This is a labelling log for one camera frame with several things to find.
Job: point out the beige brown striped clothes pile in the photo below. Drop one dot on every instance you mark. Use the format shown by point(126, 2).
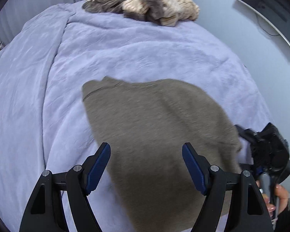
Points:
point(161, 12)

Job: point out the person's right hand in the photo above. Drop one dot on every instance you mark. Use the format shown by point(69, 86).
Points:
point(281, 194)

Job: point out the olive brown knit sweater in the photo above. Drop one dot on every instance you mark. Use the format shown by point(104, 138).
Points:
point(146, 125)

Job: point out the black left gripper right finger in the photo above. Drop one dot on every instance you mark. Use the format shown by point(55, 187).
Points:
point(247, 211)

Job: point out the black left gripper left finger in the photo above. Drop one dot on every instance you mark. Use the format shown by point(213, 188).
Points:
point(44, 210)

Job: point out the lavender plush bed blanket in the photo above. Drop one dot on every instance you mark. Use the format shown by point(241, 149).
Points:
point(43, 124)

